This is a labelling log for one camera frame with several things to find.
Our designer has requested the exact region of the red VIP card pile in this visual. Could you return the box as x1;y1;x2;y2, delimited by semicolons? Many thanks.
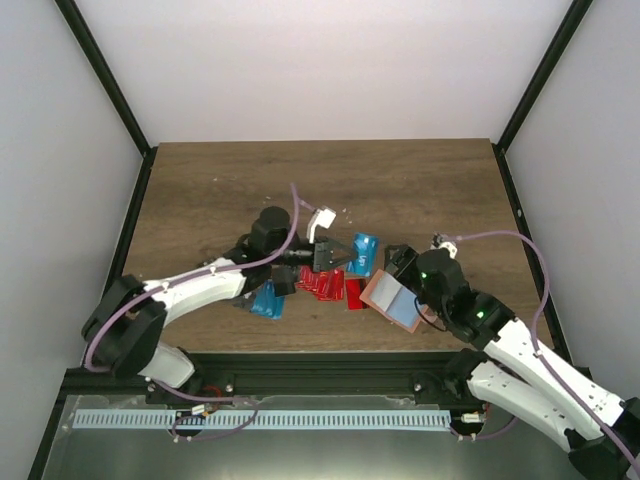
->
296;267;345;302

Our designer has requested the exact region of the left black frame post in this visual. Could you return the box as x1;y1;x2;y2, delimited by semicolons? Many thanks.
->
54;0;153;156

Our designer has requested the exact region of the black card pile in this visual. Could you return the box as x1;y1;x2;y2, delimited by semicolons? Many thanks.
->
231;293;256;311

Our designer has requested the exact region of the single blue card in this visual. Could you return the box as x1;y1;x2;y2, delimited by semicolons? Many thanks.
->
347;232;380;277

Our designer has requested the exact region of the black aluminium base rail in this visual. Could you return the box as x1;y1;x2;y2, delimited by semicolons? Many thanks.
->
64;352;591;401

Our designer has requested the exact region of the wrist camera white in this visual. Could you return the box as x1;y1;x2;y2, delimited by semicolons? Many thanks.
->
430;233;458;259
305;204;337;244

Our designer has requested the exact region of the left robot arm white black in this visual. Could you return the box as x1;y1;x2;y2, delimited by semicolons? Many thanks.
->
82;206;356;404

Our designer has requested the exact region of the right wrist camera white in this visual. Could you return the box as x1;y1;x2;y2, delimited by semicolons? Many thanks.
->
430;233;458;259

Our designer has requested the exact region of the blue card pile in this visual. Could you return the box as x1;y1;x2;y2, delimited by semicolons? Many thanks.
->
250;280;285;320

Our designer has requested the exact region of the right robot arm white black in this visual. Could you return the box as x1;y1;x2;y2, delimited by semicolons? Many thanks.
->
384;242;639;479

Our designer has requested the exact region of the lone red card magnetic stripe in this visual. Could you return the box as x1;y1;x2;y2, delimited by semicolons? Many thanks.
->
345;278;368;311

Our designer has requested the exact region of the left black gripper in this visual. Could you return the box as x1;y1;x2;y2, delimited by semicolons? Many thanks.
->
269;236;359;274

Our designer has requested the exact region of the pink leather card holder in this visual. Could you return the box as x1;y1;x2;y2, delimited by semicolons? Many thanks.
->
359;270;443;333

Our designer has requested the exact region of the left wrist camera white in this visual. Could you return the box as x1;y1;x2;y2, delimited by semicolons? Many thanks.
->
305;204;337;244

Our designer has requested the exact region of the black frame post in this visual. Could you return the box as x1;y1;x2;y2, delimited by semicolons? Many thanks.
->
497;0;595;151
54;0;153;156

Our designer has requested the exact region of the light blue slotted cable duct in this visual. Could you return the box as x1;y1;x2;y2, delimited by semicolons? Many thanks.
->
73;409;451;431

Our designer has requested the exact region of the right black frame post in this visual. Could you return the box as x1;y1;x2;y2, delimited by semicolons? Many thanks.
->
497;0;595;151

